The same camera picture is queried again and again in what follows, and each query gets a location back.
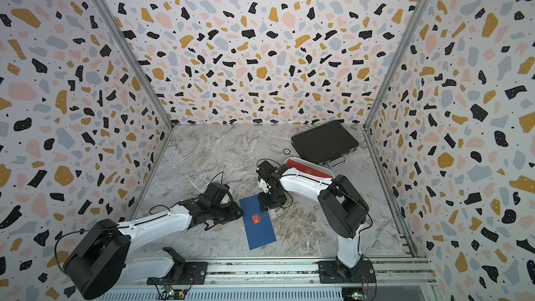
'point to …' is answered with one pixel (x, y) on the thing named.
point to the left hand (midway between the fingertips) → (244, 213)
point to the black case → (329, 143)
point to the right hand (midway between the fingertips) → (264, 209)
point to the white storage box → (293, 177)
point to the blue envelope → (258, 225)
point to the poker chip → (286, 151)
